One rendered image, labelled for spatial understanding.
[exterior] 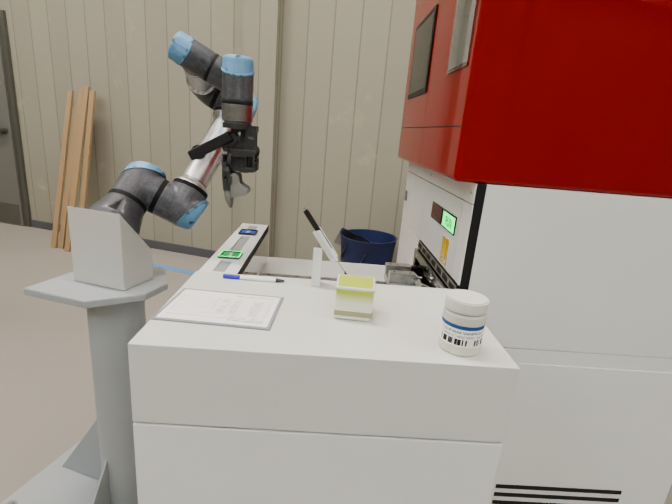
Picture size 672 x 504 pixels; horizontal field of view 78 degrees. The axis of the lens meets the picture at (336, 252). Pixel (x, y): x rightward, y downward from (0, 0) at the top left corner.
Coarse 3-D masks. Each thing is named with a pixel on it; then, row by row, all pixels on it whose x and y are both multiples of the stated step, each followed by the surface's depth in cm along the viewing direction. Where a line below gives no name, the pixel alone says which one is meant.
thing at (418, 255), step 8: (416, 248) 144; (416, 256) 141; (424, 256) 135; (416, 264) 143; (424, 264) 129; (432, 272) 120; (424, 280) 134; (432, 280) 119; (440, 280) 113; (448, 288) 108
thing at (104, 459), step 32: (32, 288) 117; (64, 288) 118; (96, 288) 120; (160, 288) 125; (96, 320) 122; (128, 320) 125; (96, 352) 126; (96, 384) 130; (128, 384) 130; (128, 416) 133; (96, 448) 149; (128, 448) 136; (32, 480) 151; (64, 480) 152; (96, 480) 153; (128, 480) 139
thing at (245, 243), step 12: (240, 228) 144; (252, 228) 147; (264, 228) 146; (228, 240) 128; (240, 240) 131; (252, 240) 130; (216, 252) 115; (204, 264) 105; (216, 264) 106; (228, 264) 108; (240, 264) 107
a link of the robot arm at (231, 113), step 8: (224, 104) 100; (232, 104) 99; (224, 112) 100; (232, 112) 100; (240, 112) 100; (248, 112) 101; (224, 120) 101; (232, 120) 100; (240, 120) 100; (248, 120) 102
